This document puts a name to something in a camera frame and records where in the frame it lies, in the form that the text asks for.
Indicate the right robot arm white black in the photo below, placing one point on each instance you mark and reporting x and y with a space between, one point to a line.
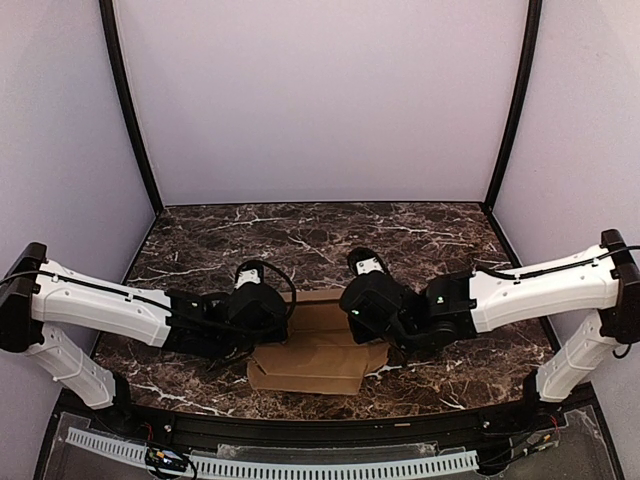
602 280

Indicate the right small circuit board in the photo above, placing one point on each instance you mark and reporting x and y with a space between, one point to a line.
544 442

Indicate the black right frame post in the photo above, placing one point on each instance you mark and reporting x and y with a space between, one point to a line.
521 83

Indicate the black frame post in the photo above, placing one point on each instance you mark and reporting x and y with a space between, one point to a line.
128 110
521 83

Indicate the small green circuit board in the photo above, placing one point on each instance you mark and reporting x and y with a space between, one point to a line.
165 459

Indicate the brown cardboard paper box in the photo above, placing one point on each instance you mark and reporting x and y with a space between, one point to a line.
319 355

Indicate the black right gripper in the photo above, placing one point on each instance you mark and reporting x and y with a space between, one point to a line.
365 330

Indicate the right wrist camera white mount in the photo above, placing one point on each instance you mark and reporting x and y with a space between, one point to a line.
362 260

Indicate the black left frame post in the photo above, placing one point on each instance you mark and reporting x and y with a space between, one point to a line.
128 110

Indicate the black front table rail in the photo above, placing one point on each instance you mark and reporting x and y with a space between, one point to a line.
476 427

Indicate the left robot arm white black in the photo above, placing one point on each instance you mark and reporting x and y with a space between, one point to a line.
39 295

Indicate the white slotted cable duct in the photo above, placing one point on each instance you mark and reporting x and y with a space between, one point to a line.
236 462

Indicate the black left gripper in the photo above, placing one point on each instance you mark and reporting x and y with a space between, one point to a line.
267 332

